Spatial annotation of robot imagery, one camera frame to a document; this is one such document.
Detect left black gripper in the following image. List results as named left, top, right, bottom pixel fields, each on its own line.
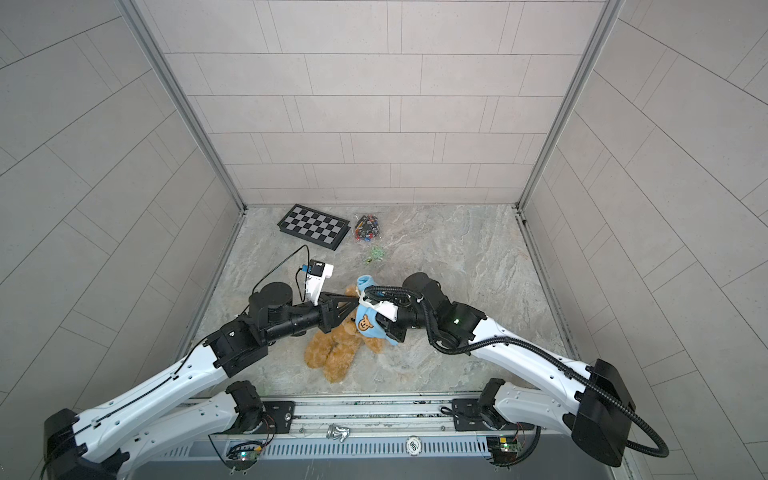
left=261, top=294, right=360, bottom=346

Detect light blue bear hoodie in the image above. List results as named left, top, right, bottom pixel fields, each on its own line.
left=355, top=275, right=397, bottom=345

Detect brown teddy bear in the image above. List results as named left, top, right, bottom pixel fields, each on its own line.
left=304, top=310, right=385, bottom=383

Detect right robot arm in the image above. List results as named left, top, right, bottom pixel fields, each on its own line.
left=357, top=272, right=636, bottom=467

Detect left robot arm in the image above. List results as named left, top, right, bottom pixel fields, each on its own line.
left=40, top=282, right=358, bottom=479

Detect small green pieces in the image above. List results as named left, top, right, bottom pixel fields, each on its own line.
left=365, top=245, right=386, bottom=264

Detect black white chessboard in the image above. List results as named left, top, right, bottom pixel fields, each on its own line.
left=277, top=204, right=350, bottom=251

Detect bag of colourful pieces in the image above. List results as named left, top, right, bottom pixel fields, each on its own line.
left=354, top=214, right=380, bottom=242

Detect silver metal clip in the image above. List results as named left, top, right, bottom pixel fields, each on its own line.
left=326, top=424, right=351, bottom=443

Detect right circuit board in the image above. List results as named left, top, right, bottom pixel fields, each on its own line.
left=486, top=436, right=521, bottom=465

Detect circuit board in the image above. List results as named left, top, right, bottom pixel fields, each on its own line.
left=486, top=436, right=521, bottom=465
left=227, top=440, right=265, bottom=462

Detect left circuit board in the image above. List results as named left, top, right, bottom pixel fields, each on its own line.
left=227, top=440, right=265, bottom=462

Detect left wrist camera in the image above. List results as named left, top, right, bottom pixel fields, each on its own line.
left=302, top=259, right=334, bottom=305

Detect left camera black cable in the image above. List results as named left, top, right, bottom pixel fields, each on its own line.
left=239, top=244, right=312, bottom=313

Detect black corrugated cable conduit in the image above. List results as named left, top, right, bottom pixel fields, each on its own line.
left=362, top=284, right=670, bottom=459

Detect aluminium mounting rail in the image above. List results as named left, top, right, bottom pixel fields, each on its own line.
left=116, top=392, right=622, bottom=442

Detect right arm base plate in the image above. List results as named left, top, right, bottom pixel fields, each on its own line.
left=440, top=398, right=536, bottom=433

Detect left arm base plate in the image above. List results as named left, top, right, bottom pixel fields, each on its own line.
left=217, top=401, right=296, bottom=435

